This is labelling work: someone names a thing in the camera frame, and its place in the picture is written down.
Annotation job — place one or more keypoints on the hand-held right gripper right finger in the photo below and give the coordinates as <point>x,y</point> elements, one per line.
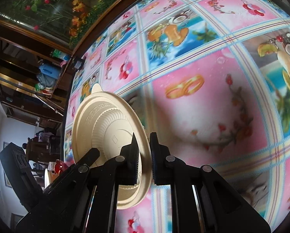
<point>154,162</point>

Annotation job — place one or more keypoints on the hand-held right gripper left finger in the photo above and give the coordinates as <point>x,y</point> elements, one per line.
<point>135,167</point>

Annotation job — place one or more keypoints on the beige plastic bowl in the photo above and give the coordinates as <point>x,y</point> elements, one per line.
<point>103,126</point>

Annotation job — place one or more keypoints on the dark wooden chair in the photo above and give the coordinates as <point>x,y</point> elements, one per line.
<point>42,145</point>

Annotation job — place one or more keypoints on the red scalloped plastic plate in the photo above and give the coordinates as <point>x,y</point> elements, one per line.
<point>60,167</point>

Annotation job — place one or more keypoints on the blue thermos flask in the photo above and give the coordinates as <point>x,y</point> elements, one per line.
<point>49,70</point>

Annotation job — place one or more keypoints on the wooden sideboard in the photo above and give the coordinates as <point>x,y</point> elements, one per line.
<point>26,60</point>

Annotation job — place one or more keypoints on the small black jar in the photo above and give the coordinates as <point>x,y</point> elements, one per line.
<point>78,63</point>

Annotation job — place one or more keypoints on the glass artificial flower display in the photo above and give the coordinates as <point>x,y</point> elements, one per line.
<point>50,7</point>

